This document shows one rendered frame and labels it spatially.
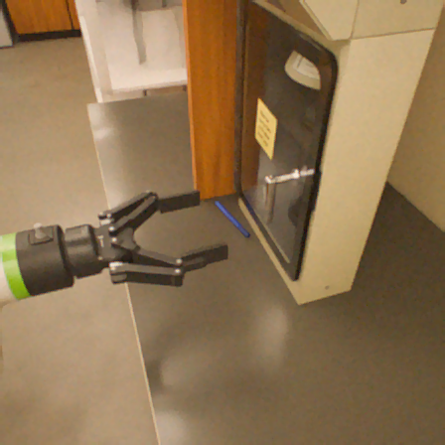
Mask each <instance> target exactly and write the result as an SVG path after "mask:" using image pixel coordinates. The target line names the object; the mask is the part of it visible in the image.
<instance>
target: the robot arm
mask: <svg viewBox="0 0 445 445"><path fill-rule="evenodd" d="M144 199H145V202H144ZM200 204H201V201H200V191H199V190H194V191H185V192H181V193H177V194H170V195H166V196H162V197H158V195H157V192H156V191H153V192H152V191H144V192H142V193H141V194H139V195H137V196H135V197H133V198H132V199H130V200H128V201H127V202H125V203H121V204H119V205H118V206H116V207H114V208H113V209H111V210H107V211H104V212H100V213H99V214H98V218H99V225H100V227H97V228H94V227H92V225H91V224H89V223H88V224H84V225H79V226H75V227H70V228H66V232H64V230H63V229H62V228H61V226H60V225H58V224H54V225H50V226H45V227H42V225H41V224H40V223H35V224H34V228H32V229H27V230H22V231H17V232H14V233H9V234H4V235H0V314H1V308H2V307H3V306H4V305H5V304H8V303H11V302H17V301H21V300H25V299H29V298H32V297H36V296H40V295H44V294H48V293H51V292H55V291H59V290H63V289H67V288H70V287H73V286H74V277H76V279H77V280H79V279H83V278H85V277H89V276H93V275H97V274H100V273H101V272H102V269H109V274H110V277H111V281H112V283H113V284H119V283H125V282H136V283H146V284H156V285H166V286H176V287H181V286H183V279H184V278H185V275H184V274H185V273H186V272H189V271H193V270H196V269H199V268H203V267H207V265H209V264H212V263H216V262H220V261H223V260H226V259H228V244H227V242H226V241H223V242H220V243H216V244H212V245H209V246H205V247H201V248H197V249H194V250H190V251H185V252H182V253H180V257H181V258H179V257H175V256H172V255H169V254H162V253H158V252H156V251H152V250H148V249H145V248H142V247H141V246H140V245H139V244H137V243H136V240H135V238H134V235H133V234H134V232H135V230H136V229H138V228H139V227H141V226H142V225H143V224H144V223H145V222H146V221H147V220H148V219H149V218H150V217H153V216H154V215H155V214H156V212H157V211H158V210H159V213H160V215H162V214H165V213H169V212H174V211H178V210H182V209H187V208H191V207H195V206H199V205H200ZM124 263H127V264H125V265H123V264H124ZM172 277H174V278H172Z"/></svg>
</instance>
